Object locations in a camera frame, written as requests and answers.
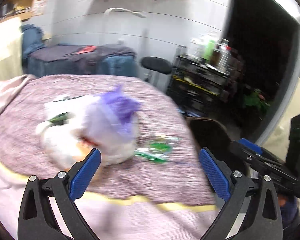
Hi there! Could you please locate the white plastic bag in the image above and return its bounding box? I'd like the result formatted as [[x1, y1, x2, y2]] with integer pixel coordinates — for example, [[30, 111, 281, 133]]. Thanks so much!
[[36, 95, 138, 169]]

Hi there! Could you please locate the purple plastic bag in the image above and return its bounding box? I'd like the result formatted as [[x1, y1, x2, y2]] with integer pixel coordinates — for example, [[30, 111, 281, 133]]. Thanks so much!
[[83, 85, 141, 144]]

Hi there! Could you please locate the green clear plastic wrapper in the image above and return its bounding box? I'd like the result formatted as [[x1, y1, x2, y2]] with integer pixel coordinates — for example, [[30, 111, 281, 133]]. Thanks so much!
[[134, 135, 180, 164]]

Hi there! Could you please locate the dark brown trash bin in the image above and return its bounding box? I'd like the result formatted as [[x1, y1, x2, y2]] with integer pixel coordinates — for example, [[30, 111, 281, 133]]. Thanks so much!
[[186, 117, 246, 175]]

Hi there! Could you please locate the purple striped bed cover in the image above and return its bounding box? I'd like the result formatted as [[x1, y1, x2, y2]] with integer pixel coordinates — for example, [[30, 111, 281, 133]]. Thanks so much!
[[0, 73, 218, 240]]

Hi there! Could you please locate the green potted plant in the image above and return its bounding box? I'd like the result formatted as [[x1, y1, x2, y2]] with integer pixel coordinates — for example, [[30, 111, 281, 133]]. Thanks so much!
[[243, 89, 270, 111]]

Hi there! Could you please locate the black metal trolley rack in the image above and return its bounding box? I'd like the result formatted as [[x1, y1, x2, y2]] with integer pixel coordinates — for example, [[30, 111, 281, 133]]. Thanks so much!
[[166, 55, 237, 120]]

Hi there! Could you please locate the clear ribbed plastic bottle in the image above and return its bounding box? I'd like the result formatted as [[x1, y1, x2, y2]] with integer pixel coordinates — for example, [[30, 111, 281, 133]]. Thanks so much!
[[217, 39, 231, 73]]

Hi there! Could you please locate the dark brown bottle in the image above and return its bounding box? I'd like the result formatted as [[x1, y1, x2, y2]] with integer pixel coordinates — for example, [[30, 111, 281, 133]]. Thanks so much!
[[210, 44, 221, 67]]

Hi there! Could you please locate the green pump bottle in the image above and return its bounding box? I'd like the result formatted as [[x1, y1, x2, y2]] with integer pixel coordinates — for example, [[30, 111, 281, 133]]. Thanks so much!
[[203, 40, 216, 62]]

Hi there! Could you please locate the pink polka dot blanket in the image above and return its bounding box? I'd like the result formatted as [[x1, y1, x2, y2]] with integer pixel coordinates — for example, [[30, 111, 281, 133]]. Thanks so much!
[[0, 74, 36, 114]]

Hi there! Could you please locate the blue grey massage bed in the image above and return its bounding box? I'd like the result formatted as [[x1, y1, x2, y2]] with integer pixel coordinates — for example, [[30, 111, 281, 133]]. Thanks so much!
[[27, 44, 138, 77]]

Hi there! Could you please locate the red cloth on bed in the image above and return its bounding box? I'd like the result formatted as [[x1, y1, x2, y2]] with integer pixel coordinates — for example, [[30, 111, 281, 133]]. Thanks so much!
[[76, 46, 97, 55]]

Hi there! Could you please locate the black round stool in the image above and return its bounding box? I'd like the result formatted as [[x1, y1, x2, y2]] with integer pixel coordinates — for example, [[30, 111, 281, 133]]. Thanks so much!
[[140, 56, 173, 86]]

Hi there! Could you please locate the cream cloth draped chair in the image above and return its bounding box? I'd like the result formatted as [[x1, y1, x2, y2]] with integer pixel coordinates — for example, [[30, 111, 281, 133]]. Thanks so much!
[[0, 17, 23, 81]]

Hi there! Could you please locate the blue cloth pile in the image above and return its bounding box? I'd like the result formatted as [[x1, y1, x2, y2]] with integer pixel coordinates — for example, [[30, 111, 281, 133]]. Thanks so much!
[[21, 24, 45, 60]]

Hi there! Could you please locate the white floor lamp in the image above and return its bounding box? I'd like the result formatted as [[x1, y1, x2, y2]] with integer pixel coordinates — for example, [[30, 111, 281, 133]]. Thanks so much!
[[100, 7, 147, 44]]

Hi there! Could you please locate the wooden cubby shelf unit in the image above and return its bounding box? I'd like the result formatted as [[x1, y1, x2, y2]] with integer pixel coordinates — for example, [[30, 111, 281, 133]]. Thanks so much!
[[0, 0, 34, 23]]

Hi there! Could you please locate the wall poster red print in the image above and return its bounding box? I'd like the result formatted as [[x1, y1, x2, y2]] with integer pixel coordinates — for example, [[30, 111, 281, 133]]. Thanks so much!
[[31, 0, 47, 16]]

